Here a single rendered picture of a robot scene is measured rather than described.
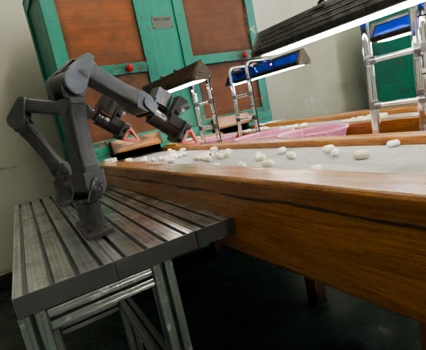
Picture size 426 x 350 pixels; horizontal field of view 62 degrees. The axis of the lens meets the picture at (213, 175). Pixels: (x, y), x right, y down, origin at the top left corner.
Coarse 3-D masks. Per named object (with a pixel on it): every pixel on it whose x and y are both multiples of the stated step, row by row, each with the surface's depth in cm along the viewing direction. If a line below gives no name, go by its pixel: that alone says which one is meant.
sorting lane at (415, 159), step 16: (416, 144) 84; (176, 160) 151; (192, 160) 140; (224, 160) 122; (240, 160) 115; (288, 160) 98; (304, 160) 93; (320, 160) 89; (336, 160) 85; (352, 160) 81; (368, 160) 78; (384, 160) 75; (400, 160) 72; (416, 160) 70
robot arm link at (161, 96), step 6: (156, 90) 117; (162, 90) 118; (156, 96) 115; (162, 96) 117; (168, 96) 118; (144, 102) 108; (150, 102) 110; (156, 102) 114; (162, 102) 117; (168, 102) 118; (150, 108) 110; (156, 108) 112; (168, 108) 119; (144, 114) 114; (150, 114) 112
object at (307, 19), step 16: (336, 0) 80; (352, 0) 76; (368, 0) 72; (384, 0) 69; (400, 0) 66; (304, 16) 89; (320, 16) 83; (336, 16) 79; (352, 16) 75; (272, 32) 99; (288, 32) 92; (304, 32) 87; (320, 32) 83; (256, 48) 103; (272, 48) 97
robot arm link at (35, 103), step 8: (16, 104) 136; (24, 104) 137; (32, 104) 138; (40, 104) 139; (48, 104) 139; (88, 104) 144; (16, 112) 136; (24, 112) 137; (40, 112) 140; (48, 112) 140; (56, 112) 140; (8, 120) 136; (16, 120) 136; (24, 120) 137
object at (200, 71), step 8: (192, 64) 140; (200, 64) 136; (176, 72) 152; (184, 72) 144; (192, 72) 137; (200, 72) 136; (208, 72) 138; (168, 80) 157; (176, 80) 148; (184, 80) 142; (192, 80) 137; (200, 80) 139; (144, 88) 183; (152, 88) 173; (168, 88) 155
